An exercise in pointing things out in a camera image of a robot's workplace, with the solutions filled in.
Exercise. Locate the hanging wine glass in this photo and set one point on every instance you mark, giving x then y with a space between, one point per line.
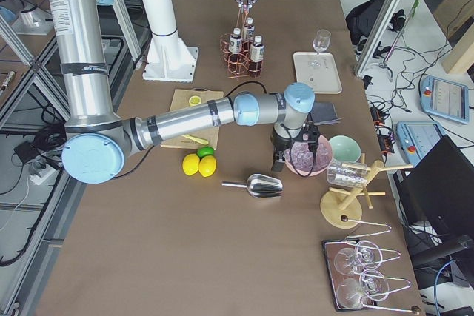
364 292
356 258

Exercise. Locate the dark grey folded cloth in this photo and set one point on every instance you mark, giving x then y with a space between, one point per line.
324 113

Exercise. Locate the wooden cup drying rack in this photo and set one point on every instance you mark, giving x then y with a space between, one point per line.
339 205

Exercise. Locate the right whole yellow lemon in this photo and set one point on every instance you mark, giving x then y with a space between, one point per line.
207 166

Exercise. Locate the tea bottle brown liquid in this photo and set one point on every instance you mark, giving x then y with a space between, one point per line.
256 56

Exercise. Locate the upper hanging wine glass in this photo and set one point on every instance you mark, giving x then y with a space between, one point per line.
356 258

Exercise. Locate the dark tray with glasses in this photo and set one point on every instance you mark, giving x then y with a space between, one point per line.
330 248

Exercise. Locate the steel metal scoop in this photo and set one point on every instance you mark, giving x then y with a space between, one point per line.
259 186

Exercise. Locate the clear glass mug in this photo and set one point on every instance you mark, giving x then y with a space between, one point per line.
348 174

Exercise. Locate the copper wire bottle basket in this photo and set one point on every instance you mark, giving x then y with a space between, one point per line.
237 64

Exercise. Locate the half lemon slice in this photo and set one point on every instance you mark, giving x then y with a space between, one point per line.
194 100

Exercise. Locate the whole yellow lemon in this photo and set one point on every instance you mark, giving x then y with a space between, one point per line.
207 166
190 164

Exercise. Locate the lower teach pendant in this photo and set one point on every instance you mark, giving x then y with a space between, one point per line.
417 138

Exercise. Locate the black monitor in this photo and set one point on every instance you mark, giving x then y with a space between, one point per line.
439 190

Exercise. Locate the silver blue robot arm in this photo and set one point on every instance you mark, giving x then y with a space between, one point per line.
99 141

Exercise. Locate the green lime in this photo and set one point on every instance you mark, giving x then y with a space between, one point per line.
205 151

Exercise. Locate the black bag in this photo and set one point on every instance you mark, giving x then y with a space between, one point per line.
361 19

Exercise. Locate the upright wine glass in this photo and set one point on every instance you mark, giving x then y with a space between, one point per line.
321 42

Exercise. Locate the upper teach pendant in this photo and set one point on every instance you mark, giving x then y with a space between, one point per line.
445 99

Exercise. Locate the teach pendant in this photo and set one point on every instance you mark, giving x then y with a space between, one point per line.
417 138
445 99

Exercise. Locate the pink bowl with ice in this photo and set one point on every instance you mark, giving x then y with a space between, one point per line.
299 159

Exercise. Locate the aluminium frame post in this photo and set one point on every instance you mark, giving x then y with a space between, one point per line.
375 36

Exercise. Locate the wire wine glass holder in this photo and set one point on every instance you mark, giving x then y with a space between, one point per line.
395 284

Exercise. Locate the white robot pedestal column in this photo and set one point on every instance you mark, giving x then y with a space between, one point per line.
168 58

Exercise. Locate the wooden cutting board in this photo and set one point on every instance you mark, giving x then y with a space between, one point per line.
179 102

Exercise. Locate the mint green empty bowl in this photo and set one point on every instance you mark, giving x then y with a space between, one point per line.
345 148

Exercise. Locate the white rectangular tray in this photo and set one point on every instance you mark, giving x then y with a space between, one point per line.
318 71

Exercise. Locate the yellow-green plastic knife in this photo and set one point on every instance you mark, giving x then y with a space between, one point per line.
201 141

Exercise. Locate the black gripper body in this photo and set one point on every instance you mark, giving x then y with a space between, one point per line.
282 140

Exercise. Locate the left whole yellow lemon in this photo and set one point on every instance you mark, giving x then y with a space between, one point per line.
190 164

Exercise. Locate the lower hanging wine glass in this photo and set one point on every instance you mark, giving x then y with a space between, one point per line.
364 292

